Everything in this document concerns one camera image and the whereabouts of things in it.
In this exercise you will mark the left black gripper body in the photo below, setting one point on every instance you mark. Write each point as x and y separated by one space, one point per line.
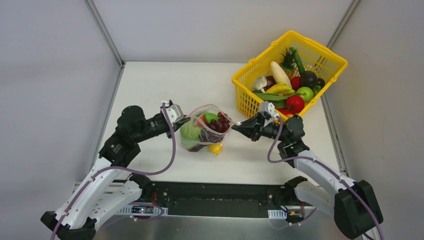
177 123

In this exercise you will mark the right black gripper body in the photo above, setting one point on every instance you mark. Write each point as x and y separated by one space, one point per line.
255 124

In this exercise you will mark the green toy cabbage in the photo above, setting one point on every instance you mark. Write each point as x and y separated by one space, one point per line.
190 133

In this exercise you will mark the clear zip top bag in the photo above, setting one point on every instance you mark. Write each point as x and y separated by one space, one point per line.
209 136

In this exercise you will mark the toy steak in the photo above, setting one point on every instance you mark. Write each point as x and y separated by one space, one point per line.
195 147

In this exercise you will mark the toy purple grapes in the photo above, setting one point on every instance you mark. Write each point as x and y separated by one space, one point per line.
222 125

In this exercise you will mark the small green toy vegetable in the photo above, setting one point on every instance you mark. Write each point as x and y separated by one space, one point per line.
209 117

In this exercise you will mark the yellow toy lemon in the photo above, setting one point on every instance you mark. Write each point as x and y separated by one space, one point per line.
216 148

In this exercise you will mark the toy watermelon slice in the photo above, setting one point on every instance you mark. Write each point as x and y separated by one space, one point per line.
201 121

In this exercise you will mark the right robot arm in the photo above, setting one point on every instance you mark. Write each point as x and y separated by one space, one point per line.
352 204

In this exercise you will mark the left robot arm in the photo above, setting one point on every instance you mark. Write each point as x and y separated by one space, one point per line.
110 185

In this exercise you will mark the white toy mushroom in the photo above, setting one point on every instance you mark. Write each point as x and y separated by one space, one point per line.
260 84

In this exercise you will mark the toy banana bunch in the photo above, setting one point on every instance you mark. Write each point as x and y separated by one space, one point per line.
281 89

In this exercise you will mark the red toy tomato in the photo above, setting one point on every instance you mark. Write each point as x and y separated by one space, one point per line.
296 83
295 103

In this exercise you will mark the dark red toy fruit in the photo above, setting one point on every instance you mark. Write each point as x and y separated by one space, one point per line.
270 82

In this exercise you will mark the white toy radish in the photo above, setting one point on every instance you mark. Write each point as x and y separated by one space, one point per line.
279 74

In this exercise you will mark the green toy apple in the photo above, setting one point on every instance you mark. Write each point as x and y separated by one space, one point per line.
305 93

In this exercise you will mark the toy pineapple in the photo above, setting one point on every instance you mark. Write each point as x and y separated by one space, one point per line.
288 62

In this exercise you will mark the toy eggplant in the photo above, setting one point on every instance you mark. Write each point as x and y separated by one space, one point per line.
309 79

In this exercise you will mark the toy cucumber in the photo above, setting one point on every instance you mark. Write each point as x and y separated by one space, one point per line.
298 61

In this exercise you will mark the yellow plastic basket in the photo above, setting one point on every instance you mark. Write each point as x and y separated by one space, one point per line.
314 56

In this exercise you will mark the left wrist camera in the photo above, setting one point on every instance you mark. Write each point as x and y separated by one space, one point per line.
172 111

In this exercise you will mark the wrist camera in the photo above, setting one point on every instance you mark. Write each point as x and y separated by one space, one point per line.
172 111
268 112

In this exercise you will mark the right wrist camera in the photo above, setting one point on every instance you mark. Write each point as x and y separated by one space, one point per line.
268 112

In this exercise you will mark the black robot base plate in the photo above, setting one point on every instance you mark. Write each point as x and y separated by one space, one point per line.
220 199

